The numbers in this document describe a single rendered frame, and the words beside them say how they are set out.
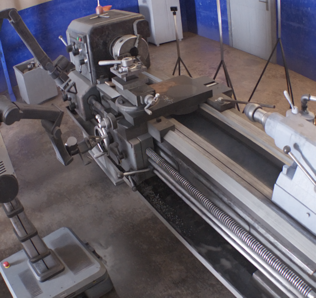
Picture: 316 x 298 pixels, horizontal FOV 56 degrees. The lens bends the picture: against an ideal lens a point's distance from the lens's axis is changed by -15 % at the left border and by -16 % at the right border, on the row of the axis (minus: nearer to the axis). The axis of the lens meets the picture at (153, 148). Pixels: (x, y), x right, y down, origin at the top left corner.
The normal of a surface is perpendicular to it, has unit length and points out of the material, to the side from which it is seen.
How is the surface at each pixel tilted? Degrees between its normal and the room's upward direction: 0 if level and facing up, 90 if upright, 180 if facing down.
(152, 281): 0
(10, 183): 90
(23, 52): 90
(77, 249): 0
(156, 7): 90
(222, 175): 36
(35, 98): 90
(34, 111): 112
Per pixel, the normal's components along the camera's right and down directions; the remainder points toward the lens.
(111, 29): 0.51, 0.44
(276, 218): -0.58, -0.45
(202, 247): -0.10, -0.82
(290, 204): -0.85, 0.37
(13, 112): 0.78, 0.58
